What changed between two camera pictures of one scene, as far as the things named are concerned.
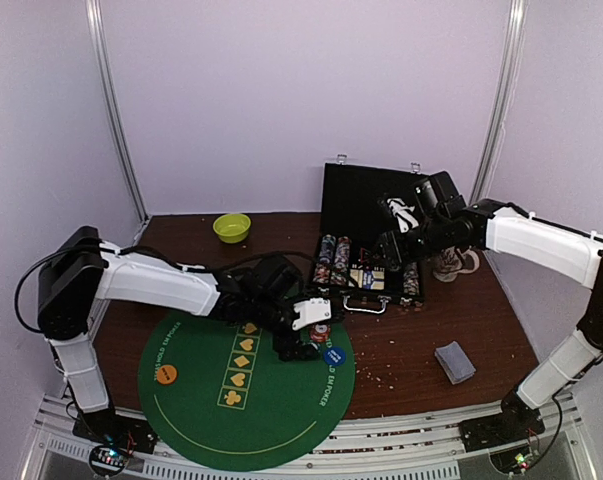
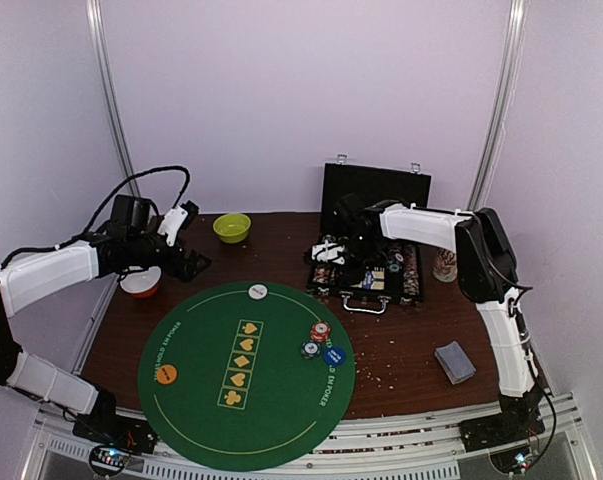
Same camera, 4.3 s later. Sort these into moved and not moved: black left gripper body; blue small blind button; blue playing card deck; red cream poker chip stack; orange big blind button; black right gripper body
Moved: black right gripper body; black left gripper body
Not moved: orange big blind button; red cream poker chip stack; blue playing card deck; blue small blind button
